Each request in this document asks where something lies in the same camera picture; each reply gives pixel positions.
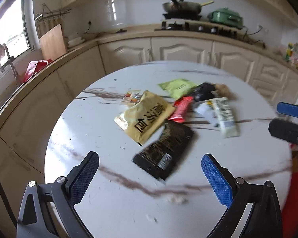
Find green electric cooker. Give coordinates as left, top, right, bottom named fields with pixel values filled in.
left=207, top=8, right=244, bottom=30

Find stacked white bowls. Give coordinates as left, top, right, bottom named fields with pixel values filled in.
left=67, top=32, right=85, bottom=48

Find round white marble table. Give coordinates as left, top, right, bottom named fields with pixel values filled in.
left=45, top=61, right=291, bottom=237

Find red plastic stool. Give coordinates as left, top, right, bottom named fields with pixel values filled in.
left=282, top=172, right=298, bottom=237

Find yellow soup packet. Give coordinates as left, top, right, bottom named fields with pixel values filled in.
left=114, top=90, right=175, bottom=146

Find black wok with lid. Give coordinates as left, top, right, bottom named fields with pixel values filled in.
left=163, top=0, right=214, bottom=14

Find light green snack packet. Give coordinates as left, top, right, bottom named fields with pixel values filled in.
left=158, top=79, right=196, bottom=100

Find brown paper ball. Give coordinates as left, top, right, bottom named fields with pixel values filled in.
left=214, top=83, right=231, bottom=98

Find window with white frame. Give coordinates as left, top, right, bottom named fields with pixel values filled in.
left=0, top=0, right=32, bottom=58

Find red snack bar wrapper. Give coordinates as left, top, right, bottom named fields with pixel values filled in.
left=168, top=96, right=193, bottom=123

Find black gas stove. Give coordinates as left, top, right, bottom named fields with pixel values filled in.
left=154, top=18, right=246, bottom=39

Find condiment bottles group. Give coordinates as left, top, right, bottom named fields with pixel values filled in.
left=285, top=42, right=298, bottom=70

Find wall utensil rack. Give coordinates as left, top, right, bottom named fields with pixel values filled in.
left=34, top=3, right=71, bottom=38

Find white yellow snack packet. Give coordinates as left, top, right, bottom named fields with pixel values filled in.
left=193, top=102, right=219, bottom=127

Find strawberry jelly stick packet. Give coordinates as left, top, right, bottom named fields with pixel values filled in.
left=120, top=90, right=142, bottom=106

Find lower cream base cabinets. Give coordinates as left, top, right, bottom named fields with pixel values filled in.
left=0, top=37, right=298, bottom=211

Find red plastic basket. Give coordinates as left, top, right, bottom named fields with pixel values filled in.
left=22, top=59, right=52, bottom=83

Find chrome kitchen faucet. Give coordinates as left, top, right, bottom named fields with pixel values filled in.
left=0, top=44, right=21, bottom=87

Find black snack packet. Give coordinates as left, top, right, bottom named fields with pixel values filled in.
left=132, top=120, right=194, bottom=180

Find wooden cutting board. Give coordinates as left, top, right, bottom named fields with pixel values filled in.
left=39, top=24, right=67, bottom=61

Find green white snack wrapper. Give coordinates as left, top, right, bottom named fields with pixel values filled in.
left=210, top=97, right=240, bottom=138

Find black plastic bag ball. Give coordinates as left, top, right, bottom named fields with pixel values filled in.
left=187, top=82, right=217, bottom=102

